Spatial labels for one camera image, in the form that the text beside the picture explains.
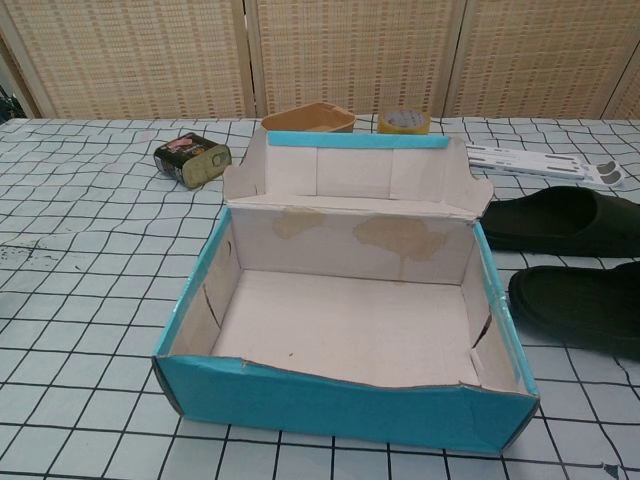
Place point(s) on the bamboo folding screen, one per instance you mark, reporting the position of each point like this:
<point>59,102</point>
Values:
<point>150,50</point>

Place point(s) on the black rubber slipper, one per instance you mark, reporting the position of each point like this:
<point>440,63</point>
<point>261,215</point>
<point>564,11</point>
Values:
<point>575,310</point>
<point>550,220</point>

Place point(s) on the brown paper bowl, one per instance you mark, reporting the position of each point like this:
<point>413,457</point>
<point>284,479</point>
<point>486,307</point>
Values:
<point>310,122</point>

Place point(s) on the white folded cardboard strips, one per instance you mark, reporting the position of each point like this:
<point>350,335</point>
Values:
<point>525,162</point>

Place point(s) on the light blue checked tablecloth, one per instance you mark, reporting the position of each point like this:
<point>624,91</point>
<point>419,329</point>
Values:
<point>100,300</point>

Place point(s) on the blue cardboard shoe box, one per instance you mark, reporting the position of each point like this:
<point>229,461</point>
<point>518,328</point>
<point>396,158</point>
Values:
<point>350,320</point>

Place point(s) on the black rectangular tin can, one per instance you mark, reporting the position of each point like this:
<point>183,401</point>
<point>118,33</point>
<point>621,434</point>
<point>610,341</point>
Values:
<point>190,155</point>

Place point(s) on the yellowish packing tape roll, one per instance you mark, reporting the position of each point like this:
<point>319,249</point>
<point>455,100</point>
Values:
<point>400,125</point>

